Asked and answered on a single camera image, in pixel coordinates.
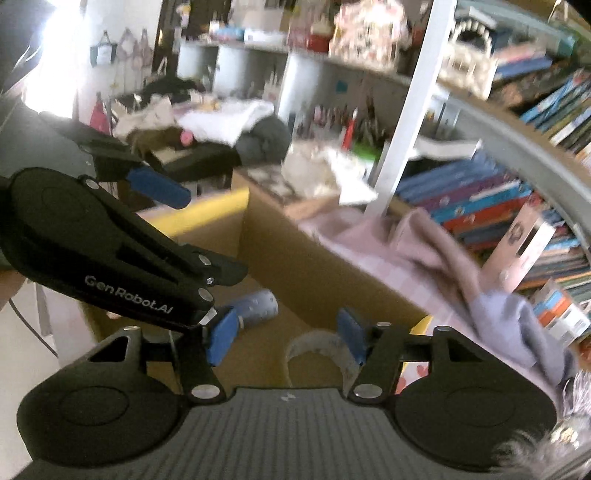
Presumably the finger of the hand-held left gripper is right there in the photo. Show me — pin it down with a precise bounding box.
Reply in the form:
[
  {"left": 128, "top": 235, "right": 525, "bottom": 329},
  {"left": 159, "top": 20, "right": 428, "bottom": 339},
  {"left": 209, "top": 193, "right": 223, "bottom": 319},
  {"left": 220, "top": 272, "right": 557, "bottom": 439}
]
[
  {"left": 115, "top": 216, "right": 249, "bottom": 326},
  {"left": 41, "top": 110, "right": 192, "bottom": 210}
]

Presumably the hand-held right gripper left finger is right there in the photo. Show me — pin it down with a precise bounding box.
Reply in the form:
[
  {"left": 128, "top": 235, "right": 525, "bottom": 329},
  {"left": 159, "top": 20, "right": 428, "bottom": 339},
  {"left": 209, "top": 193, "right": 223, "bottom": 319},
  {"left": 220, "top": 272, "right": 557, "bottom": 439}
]
[{"left": 88, "top": 307, "right": 243, "bottom": 402}]

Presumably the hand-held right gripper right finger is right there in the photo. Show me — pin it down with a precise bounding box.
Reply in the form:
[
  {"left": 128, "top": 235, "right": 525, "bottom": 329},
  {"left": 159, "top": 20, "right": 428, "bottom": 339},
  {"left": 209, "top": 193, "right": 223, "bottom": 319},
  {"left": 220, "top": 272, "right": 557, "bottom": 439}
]
[{"left": 337, "top": 308, "right": 496, "bottom": 402}]

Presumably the yellow paper sheet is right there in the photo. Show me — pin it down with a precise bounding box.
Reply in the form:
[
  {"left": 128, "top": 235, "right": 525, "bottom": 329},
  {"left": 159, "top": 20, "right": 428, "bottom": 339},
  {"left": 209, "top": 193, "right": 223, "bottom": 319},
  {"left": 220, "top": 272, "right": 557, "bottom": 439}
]
[{"left": 83, "top": 168, "right": 435, "bottom": 393}]

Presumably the white headband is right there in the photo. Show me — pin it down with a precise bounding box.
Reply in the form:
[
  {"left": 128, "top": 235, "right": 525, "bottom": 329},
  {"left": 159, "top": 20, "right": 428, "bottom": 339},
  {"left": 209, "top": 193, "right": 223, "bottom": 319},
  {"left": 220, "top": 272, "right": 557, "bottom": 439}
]
[{"left": 283, "top": 329, "right": 359, "bottom": 389}]

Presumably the black cloth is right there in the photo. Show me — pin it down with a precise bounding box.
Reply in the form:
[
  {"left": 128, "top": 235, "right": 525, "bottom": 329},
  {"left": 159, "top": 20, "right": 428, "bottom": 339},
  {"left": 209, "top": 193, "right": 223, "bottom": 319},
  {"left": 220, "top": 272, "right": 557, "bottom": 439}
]
[{"left": 168, "top": 142, "right": 242, "bottom": 182}]

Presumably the pink printed blanket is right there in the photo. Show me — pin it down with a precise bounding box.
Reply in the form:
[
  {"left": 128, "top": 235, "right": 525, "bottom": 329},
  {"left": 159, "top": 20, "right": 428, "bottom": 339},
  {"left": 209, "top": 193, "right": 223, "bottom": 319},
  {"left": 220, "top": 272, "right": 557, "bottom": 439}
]
[{"left": 299, "top": 208, "right": 571, "bottom": 409}]

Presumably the white cloth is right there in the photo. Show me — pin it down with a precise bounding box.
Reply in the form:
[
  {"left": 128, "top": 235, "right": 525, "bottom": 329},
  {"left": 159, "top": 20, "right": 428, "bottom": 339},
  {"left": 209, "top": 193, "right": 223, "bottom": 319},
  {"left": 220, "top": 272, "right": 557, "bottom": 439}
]
[{"left": 179, "top": 100, "right": 274, "bottom": 145}]

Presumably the dark grey cloth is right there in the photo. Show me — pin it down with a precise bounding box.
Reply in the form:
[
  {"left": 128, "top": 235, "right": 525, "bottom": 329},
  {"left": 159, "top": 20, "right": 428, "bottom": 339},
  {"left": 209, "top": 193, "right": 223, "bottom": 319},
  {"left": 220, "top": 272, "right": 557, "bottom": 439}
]
[{"left": 235, "top": 115, "right": 293, "bottom": 163}]

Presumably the plain pink cloth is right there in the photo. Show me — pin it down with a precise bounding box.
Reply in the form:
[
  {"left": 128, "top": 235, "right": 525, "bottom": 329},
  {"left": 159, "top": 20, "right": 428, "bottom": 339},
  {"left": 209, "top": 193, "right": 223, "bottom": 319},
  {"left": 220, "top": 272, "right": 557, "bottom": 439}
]
[{"left": 390, "top": 208, "right": 488, "bottom": 303}]

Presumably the crumpled white paper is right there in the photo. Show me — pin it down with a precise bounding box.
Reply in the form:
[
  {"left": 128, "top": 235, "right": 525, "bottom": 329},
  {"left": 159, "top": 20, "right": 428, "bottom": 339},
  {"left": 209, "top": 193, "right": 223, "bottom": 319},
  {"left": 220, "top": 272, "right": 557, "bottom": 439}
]
[{"left": 283, "top": 141, "right": 380, "bottom": 206}]

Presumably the purple cloth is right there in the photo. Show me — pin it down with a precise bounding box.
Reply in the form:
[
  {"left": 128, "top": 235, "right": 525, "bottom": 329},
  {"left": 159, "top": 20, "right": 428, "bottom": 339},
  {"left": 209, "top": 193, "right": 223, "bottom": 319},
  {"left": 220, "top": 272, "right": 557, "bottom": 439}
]
[{"left": 466, "top": 291, "right": 579, "bottom": 385}]

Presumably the row of colourful books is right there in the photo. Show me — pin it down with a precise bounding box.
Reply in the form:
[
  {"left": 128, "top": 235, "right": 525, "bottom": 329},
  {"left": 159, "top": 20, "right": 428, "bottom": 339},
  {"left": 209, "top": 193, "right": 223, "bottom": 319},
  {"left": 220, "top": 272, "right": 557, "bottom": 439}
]
[
  {"left": 489, "top": 44, "right": 591, "bottom": 163},
  {"left": 396, "top": 151, "right": 591, "bottom": 296}
]

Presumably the holder with pens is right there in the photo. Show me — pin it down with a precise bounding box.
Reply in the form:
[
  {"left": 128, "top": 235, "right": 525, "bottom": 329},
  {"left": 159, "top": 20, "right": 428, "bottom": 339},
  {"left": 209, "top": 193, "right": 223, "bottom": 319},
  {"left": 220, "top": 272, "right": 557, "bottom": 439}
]
[{"left": 313, "top": 105, "right": 386, "bottom": 155}]

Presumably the orange and white box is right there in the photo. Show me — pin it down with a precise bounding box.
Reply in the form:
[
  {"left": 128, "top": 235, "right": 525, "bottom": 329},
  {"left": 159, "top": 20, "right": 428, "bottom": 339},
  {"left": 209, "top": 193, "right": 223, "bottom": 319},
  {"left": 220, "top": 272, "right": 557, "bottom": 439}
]
[
  {"left": 547, "top": 301, "right": 591, "bottom": 346},
  {"left": 536, "top": 281, "right": 579, "bottom": 325}
]

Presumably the grey furry thing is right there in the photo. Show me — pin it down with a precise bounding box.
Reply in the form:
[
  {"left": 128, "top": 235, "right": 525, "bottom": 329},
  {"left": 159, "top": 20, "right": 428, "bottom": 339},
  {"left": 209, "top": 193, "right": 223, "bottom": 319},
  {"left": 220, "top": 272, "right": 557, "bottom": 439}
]
[{"left": 496, "top": 369, "right": 591, "bottom": 474}]

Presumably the white shelf unit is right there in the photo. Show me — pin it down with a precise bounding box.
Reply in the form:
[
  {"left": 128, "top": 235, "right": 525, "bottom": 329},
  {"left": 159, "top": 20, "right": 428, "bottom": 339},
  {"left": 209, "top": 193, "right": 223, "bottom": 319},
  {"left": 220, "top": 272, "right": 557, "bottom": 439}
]
[{"left": 180, "top": 39, "right": 591, "bottom": 227}]

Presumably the floral box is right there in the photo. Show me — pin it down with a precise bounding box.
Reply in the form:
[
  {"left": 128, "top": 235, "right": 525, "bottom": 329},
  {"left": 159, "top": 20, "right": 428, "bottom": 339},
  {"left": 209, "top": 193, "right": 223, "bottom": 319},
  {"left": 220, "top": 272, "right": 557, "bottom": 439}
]
[{"left": 329, "top": 1, "right": 409, "bottom": 71}]

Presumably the white decorative basket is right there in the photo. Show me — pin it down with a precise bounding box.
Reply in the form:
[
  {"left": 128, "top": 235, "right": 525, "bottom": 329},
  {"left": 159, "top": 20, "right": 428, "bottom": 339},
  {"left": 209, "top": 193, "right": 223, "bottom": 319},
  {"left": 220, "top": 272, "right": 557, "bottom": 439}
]
[{"left": 438, "top": 21, "right": 500, "bottom": 99}]

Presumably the white shelf post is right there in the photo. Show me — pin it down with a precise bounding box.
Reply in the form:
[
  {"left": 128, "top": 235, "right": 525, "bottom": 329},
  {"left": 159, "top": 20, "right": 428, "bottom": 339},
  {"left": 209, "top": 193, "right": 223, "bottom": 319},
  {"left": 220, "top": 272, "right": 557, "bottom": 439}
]
[{"left": 365, "top": 0, "right": 459, "bottom": 217}]

